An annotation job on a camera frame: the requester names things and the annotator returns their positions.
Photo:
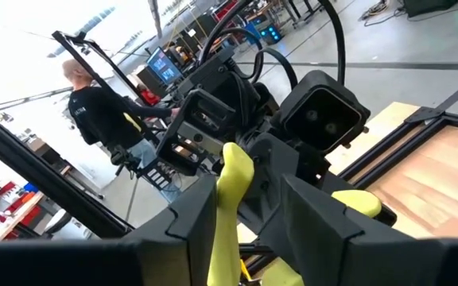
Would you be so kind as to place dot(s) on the thin black rig frame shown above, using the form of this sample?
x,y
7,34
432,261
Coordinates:
x,y
60,36

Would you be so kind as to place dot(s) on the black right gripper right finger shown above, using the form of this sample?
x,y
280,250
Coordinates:
x,y
352,254

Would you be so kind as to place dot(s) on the red storage bins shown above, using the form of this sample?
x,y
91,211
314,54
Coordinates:
x,y
18,206

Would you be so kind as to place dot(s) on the person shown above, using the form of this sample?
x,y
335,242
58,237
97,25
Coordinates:
x,y
102,115

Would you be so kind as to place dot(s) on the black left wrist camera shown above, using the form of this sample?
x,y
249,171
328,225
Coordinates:
x,y
324,115

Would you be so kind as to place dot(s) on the lit computer monitor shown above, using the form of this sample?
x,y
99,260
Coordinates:
x,y
163,65

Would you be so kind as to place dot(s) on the wooden workbench with black frame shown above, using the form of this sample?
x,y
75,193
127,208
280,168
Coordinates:
x,y
428,115

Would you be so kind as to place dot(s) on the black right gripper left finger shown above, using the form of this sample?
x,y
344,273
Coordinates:
x,y
94,262

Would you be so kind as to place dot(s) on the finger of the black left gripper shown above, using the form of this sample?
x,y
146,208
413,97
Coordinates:
x,y
388,218
268,167

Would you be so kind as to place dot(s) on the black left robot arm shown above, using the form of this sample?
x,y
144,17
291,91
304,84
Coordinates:
x,y
217,75

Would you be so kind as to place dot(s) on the thick black rig post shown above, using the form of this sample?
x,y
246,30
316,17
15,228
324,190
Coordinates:
x,y
34,171

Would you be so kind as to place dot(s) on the blue lit machine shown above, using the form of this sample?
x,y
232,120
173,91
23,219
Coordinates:
x,y
270,35

